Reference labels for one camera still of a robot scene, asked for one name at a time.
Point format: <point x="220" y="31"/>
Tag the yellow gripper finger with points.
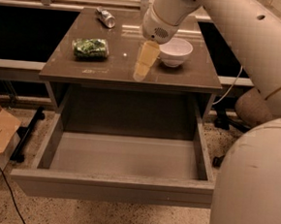
<point x="148" y="53"/>

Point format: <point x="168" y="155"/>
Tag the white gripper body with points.
<point x="156" y="28"/>

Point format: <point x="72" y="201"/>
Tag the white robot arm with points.
<point x="248" y="186"/>

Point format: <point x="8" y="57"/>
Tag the silver soda can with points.
<point x="105" y="17"/>

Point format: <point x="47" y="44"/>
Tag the open grey top drawer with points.
<point x="122" y="146"/>

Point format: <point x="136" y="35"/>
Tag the white ceramic bowl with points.
<point x="175" y="52"/>

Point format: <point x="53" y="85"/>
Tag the grey cabinet desk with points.
<point x="131" y="61"/>

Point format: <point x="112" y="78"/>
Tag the brown office chair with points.
<point x="250" y="107"/>

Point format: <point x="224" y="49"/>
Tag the black bar stand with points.
<point x="24" y="133"/>

